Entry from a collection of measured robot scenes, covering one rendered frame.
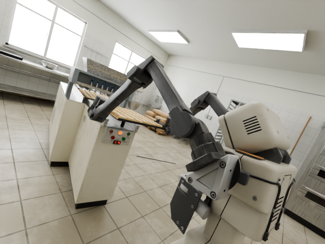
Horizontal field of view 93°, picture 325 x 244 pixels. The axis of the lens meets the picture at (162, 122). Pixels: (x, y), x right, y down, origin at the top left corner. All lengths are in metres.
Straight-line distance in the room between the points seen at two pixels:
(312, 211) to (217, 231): 3.50
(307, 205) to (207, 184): 3.68
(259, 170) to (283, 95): 4.66
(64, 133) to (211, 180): 1.84
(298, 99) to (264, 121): 4.55
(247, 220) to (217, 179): 0.20
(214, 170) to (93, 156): 1.17
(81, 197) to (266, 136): 1.51
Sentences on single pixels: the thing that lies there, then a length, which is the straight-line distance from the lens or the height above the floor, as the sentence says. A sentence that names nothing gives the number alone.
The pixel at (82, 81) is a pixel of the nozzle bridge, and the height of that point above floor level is 1.07.
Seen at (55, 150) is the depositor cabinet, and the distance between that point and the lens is 2.16.
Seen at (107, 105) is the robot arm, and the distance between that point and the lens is 0.87.
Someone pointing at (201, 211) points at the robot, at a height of 0.93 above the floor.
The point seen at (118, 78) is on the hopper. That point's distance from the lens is 2.08.
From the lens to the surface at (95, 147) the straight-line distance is 1.41.
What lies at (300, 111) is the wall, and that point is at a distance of 5.00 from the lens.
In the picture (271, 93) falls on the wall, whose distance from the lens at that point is 5.12.
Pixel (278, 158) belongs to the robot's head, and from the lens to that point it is 0.54.
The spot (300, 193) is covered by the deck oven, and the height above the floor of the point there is 0.51.
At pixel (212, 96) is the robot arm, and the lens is 0.99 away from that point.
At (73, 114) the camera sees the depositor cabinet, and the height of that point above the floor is 0.69.
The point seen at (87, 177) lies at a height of 0.35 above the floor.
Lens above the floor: 1.23
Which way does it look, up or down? 9 degrees down
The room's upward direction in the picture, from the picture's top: 21 degrees clockwise
